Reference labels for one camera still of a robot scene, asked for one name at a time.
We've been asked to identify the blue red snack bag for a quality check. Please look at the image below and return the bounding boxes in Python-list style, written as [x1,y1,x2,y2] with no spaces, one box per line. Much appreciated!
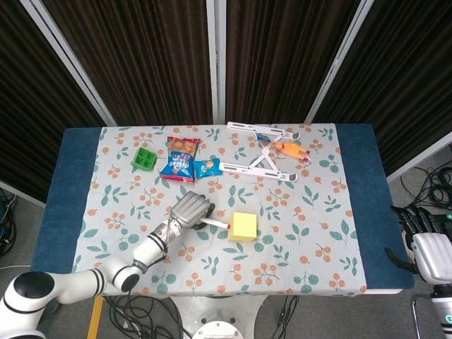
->
[159,136,201,184]

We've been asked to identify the white folding laptop stand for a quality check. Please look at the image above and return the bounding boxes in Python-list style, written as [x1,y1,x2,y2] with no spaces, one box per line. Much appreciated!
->
[218,121,301,183]

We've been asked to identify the green grid tray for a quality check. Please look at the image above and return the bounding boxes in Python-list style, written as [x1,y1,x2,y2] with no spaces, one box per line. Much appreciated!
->
[130,147,157,173]

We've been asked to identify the black cable bundle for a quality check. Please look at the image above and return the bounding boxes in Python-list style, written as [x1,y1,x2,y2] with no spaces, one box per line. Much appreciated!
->
[399,165,452,213]

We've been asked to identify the blue table mat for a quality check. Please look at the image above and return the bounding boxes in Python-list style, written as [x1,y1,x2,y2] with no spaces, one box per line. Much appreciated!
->
[30,123,415,296]

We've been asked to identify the small blue snack packet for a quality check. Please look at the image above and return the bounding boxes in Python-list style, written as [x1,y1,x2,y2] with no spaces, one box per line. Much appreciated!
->
[192,158,223,180]

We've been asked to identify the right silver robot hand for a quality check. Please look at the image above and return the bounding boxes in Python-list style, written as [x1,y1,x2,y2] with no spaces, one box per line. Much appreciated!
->
[383,204,452,284]

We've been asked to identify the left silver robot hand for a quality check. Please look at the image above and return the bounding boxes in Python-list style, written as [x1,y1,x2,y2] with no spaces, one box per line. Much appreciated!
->
[165,191,216,231]

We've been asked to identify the yellow floor tape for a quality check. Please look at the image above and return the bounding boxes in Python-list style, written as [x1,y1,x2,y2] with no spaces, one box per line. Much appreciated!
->
[86,295,105,339]

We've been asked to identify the red and white marker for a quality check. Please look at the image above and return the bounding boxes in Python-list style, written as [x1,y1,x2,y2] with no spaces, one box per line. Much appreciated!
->
[199,218,232,229]

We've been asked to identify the floral tablecloth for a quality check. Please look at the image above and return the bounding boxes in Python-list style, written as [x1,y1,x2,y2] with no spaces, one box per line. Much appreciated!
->
[66,123,368,297]

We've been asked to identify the black floor cables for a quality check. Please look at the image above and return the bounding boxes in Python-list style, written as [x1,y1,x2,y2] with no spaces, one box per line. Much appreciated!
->
[102,289,194,339]

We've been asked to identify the orange rubber chicken toy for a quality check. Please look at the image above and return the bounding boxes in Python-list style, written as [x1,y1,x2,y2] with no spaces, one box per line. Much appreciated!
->
[269,141,312,163]

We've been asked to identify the dark folding screen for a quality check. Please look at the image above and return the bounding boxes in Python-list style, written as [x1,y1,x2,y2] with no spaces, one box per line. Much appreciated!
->
[0,0,452,208]

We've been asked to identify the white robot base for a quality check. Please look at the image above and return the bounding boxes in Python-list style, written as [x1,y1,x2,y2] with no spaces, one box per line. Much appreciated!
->
[168,295,269,339]

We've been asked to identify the yellow sticky note block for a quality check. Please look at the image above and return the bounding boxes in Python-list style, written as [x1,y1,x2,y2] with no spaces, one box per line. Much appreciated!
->
[227,212,258,243]

